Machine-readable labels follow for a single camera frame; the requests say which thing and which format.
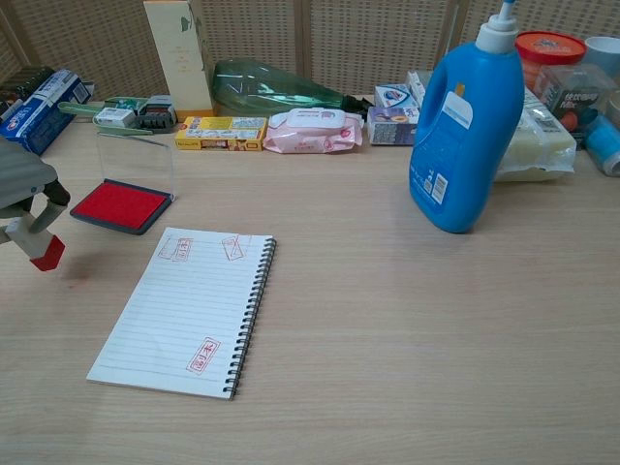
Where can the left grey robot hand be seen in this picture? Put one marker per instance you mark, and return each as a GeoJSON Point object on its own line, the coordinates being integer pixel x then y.
{"type": "Point", "coordinates": [24, 179]}

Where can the white red rubber stamp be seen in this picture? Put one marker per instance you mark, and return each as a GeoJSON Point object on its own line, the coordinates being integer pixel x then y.
{"type": "Point", "coordinates": [48, 254]}

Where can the spiral lined notebook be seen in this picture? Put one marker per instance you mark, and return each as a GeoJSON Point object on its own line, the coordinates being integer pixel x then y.
{"type": "Point", "coordinates": [179, 315]}

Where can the blue toothpaste box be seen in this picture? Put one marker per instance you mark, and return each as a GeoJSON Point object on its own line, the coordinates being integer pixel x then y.
{"type": "Point", "coordinates": [34, 116]}

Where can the dark sauce bottle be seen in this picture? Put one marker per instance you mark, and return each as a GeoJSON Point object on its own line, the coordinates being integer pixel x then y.
{"type": "Point", "coordinates": [24, 82]}

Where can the red ink pad clear lid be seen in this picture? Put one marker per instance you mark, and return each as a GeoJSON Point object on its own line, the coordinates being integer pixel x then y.
{"type": "Point", "coordinates": [121, 206]}

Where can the small white green box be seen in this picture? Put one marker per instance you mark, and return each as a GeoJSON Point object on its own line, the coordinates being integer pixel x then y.
{"type": "Point", "coordinates": [114, 116]}

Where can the small teal green box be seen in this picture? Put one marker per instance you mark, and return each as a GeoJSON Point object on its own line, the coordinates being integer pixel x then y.
{"type": "Point", "coordinates": [128, 102]}

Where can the tall cream yellow box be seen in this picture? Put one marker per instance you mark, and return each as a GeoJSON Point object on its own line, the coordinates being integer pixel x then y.
{"type": "Point", "coordinates": [179, 58]}

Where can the yellow printed flat box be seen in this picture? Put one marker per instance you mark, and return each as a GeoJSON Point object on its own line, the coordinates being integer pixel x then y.
{"type": "Point", "coordinates": [218, 133]}

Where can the green plastic bottle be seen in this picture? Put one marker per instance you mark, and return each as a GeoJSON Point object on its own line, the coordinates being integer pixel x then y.
{"type": "Point", "coordinates": [261, 89]}

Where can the pink wet wipes pack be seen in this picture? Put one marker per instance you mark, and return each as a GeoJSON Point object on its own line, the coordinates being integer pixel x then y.
{"type": "Point", "coordinates": [310, 131]}

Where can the rattan folding screen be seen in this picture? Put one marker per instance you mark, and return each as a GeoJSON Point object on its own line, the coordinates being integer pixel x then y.
{"type": "Point", "coordinates": [339, 39]}

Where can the purple soap box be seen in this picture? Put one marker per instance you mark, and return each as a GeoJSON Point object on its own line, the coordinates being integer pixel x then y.
{"type": "Point", "coordinates": [390, 126]}

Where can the white blue soap box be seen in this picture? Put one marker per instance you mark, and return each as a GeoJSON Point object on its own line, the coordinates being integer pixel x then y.
{"type": "Point", "coordinates": [392, 96]}

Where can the blue detergent pump bottle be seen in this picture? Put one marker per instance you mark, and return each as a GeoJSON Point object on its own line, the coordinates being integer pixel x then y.
{"type": "Point", "coordinates": [465, 145]}

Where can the pale yellow sponge pack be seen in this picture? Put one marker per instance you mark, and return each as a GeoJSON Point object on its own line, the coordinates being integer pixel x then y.
{"type": "Point", "coordinates": [533, 145]}

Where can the orange lid snack jar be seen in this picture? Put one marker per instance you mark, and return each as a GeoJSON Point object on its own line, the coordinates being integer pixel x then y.
{"type": "Point", "coordinates": [549, 47]}

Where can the clear plastic candy box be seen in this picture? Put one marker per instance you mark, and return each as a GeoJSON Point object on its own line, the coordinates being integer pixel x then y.
{"type": "Point", "coordinates": [576, 97]}

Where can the blue cylindrical tube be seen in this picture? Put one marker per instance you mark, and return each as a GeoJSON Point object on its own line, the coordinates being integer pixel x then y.
{"type": "Point", "coordinates": [603, 140]}

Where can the light blue mug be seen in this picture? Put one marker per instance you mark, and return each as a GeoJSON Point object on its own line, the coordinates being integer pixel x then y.
{"type": "Point", "coordinates": [605, 53]}

